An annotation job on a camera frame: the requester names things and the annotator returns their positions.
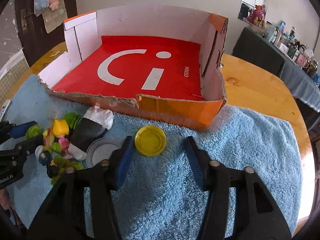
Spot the wooden flower coaster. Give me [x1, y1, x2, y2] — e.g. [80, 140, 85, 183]
[49, 50, 61, 57]

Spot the wall mirror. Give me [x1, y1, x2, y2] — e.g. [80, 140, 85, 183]
[237, 0, 272, 27]

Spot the dark wooden door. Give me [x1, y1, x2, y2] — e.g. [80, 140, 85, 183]
[15, 0, 65, 66]

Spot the yellow plastic lid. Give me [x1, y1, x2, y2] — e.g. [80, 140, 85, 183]
[135, 125, 167, 157]

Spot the light blue towel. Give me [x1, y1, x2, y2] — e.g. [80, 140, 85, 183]
[7, 75, 302, 239]

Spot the yellow pink fuzzy toy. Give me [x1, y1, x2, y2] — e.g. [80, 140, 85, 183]
[42, 119, 70, 156]

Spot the green leaf toy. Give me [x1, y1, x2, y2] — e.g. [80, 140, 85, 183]
[25, 112, 82, 139]

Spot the red Miniso bag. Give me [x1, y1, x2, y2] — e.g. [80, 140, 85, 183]
[53, 36, 204, 101]

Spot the black haired boy figurine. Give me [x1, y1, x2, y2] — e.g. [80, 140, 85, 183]
[35, 145, 52, 166]

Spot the orange white cardboard box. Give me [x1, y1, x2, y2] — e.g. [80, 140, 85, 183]
[39, 4, 228, 131]

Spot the clutter of bottles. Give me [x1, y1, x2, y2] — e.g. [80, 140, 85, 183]
[267, 20, 319, 86]

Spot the dark cloth side table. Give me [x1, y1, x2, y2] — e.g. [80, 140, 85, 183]
[232, 28, 319, 112]

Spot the pink dragon plush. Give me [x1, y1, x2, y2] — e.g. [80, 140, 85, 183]
[246, 5, 265, 27]

